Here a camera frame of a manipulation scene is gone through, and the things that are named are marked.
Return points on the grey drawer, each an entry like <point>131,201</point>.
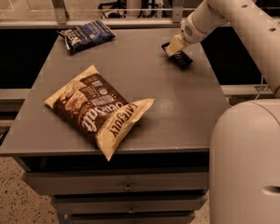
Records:
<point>117,181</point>
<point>129,204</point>
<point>141,218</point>

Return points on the bottom grey drawer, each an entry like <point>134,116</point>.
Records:
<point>141,218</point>

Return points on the metal railing frame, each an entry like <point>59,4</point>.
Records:
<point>58,14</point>

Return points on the middle grey drawer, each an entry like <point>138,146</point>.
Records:
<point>129,204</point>

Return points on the black rxbar chocolate bar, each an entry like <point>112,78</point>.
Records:
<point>181,60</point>

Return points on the blue chip bag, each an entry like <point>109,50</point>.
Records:
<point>86,36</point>

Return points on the top grey drawer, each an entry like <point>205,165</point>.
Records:
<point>117,181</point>

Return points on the black office chair base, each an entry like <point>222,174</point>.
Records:
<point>113,9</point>

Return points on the brown Late July chip bag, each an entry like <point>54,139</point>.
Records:
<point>97,109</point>

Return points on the grey drawer cabinet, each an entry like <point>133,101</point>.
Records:
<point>174,133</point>

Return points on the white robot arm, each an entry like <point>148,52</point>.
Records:
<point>244,153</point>

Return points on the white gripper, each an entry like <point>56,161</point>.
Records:
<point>190,34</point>

